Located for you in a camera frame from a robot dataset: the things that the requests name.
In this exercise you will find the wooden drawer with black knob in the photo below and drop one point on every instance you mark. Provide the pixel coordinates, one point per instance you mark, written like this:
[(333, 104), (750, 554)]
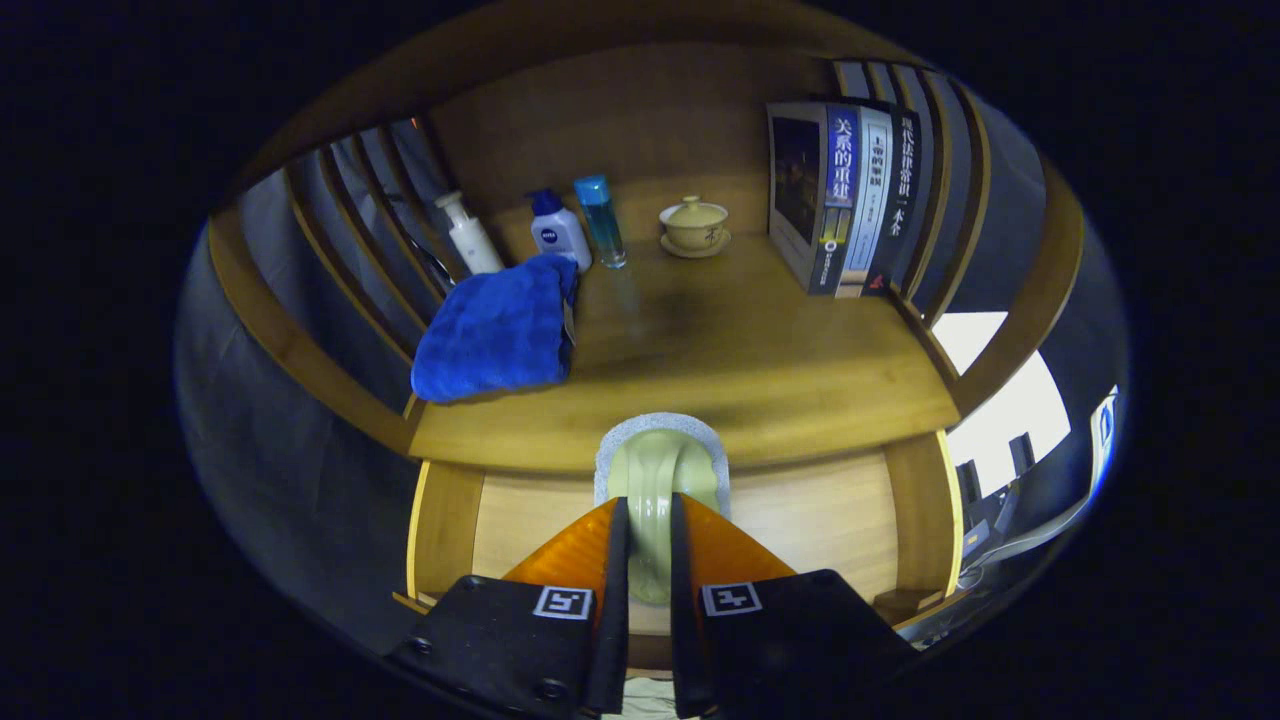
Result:
[(800, 530)]

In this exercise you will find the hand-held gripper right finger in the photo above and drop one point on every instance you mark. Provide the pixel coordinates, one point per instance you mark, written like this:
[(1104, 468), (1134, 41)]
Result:
[(800, 640)]

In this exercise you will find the book with blue spine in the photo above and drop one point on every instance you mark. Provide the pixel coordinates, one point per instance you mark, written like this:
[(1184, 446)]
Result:
[(800, 180)]

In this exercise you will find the blue folded towel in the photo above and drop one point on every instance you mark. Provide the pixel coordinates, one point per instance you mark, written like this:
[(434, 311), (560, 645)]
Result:
[(490, 330)]

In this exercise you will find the wooden cabinet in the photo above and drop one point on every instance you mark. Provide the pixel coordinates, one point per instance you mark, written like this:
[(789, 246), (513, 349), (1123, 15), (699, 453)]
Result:
[(640, 110)]

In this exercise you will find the white box cabinet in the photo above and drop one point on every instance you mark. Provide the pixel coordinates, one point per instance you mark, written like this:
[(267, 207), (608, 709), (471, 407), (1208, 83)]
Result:
[(1000, 410)]

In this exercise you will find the beige lidded tea cup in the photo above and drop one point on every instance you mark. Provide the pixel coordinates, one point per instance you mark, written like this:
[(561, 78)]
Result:
[(695, 228)]

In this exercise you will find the wooden countertop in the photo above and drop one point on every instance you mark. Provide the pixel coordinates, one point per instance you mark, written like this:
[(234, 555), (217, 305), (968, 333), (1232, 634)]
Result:
[(720, 350)]

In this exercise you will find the white bottle with blue cap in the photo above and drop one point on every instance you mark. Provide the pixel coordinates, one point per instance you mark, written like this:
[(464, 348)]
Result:
[(560, 238)]

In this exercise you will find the white pump bottle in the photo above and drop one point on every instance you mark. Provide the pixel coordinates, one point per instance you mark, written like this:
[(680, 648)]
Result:
[(475, 245)]

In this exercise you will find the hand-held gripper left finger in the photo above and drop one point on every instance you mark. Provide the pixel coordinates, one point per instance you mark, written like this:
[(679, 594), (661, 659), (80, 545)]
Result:
[(500, 640)]

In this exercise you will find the book with white spine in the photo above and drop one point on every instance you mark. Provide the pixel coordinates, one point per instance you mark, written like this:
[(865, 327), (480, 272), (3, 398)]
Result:
[(868, 190)]

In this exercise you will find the book with black spine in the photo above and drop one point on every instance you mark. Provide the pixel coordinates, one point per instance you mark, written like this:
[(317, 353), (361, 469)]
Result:
[(900, 190)]

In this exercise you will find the clear blue bottle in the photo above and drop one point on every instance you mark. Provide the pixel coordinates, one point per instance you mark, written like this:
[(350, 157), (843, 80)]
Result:
[(603, 225)]

